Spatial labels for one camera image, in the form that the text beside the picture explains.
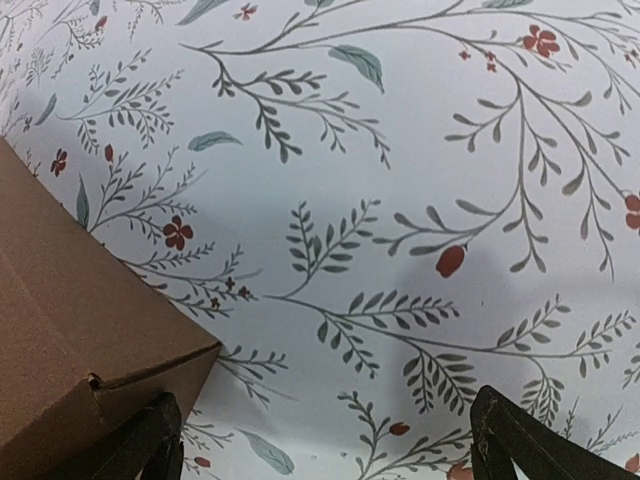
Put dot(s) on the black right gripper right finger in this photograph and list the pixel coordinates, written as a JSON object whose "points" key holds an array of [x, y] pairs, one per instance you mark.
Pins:
{"points": [[507, 439]]}

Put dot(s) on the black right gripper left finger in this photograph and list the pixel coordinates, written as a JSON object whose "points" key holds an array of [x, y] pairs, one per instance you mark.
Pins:
{"points": [[147, 446]]}

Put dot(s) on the brown cardboard box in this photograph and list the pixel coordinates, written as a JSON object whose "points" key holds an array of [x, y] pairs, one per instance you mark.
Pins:
{"points": [[85, 343]]}

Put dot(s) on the floral patterned table mat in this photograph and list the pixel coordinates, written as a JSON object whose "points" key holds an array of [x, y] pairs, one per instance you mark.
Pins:
{"points": [[377, 206]]}

